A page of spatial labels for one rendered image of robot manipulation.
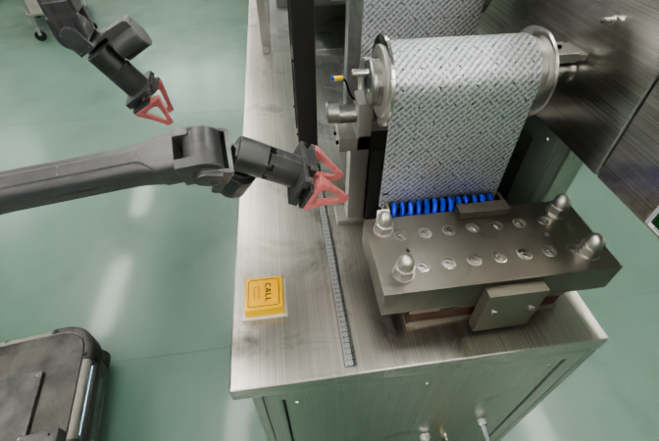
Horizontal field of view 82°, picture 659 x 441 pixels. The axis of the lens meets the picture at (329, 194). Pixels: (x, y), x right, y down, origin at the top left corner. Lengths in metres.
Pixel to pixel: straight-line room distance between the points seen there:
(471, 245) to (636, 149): 0.27
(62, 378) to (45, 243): 1.00
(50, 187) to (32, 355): 1.16
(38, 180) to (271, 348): 0.43
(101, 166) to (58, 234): 1.88
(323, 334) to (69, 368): 1.11
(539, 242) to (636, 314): 1.50
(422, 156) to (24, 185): 0.60
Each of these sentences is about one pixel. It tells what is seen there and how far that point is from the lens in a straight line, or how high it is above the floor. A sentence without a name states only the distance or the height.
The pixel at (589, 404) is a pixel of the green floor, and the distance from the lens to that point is 1.89.
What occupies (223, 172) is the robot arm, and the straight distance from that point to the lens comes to 0.58.
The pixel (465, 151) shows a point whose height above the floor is 1.14.
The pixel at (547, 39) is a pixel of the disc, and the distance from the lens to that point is 0.72.
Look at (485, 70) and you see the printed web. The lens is 0.65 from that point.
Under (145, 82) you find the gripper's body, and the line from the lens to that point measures 0.98.
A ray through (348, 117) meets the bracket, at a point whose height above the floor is 1.18.
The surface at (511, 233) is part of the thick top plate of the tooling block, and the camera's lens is 0.75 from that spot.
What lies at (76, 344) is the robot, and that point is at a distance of 1.70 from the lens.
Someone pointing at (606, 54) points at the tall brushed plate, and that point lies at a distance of 0.75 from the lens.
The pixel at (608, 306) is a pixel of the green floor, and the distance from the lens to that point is 2.19.
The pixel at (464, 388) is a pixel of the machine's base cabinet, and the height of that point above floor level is 0.74.
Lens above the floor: 1.55
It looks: 43 degrees down
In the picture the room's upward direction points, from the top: straight up
